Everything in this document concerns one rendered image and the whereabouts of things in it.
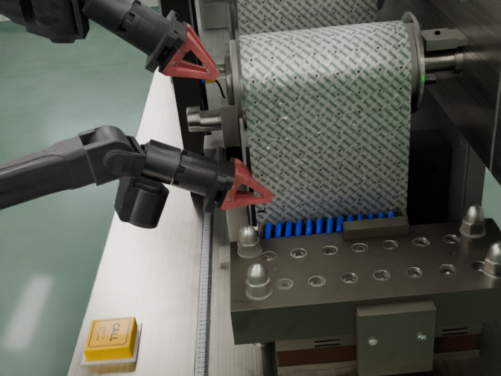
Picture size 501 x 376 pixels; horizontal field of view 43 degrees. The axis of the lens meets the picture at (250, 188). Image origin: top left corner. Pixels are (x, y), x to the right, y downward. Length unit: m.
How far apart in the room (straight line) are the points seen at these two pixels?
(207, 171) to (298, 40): 0.23
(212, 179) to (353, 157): 0.21
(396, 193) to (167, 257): 0.44
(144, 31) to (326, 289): 0.43
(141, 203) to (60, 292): 1.80
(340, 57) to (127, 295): 0.53
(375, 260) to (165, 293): 0.38
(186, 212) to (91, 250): 1.64
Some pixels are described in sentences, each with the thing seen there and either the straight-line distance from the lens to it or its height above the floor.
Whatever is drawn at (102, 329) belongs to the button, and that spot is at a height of 0.92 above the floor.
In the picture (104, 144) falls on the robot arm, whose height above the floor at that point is 1.22.
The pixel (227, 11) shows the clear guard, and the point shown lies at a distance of 1.94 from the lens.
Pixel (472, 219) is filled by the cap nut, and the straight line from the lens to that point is 0.97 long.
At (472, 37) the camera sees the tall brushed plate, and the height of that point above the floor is 1.29.
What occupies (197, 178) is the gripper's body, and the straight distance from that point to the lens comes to 0.94.
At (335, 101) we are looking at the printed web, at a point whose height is 1.23.
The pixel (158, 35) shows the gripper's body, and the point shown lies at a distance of 0.91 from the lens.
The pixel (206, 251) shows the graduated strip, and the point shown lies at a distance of 1.19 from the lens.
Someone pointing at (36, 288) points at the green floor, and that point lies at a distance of 2.80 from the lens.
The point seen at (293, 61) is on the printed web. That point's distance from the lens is 0.91.
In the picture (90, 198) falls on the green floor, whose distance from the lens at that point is 3.33.
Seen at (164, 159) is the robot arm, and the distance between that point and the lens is 0.93.
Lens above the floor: 1.58
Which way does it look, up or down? 30 degrees down
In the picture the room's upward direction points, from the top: 6 degrees counter-clockwise
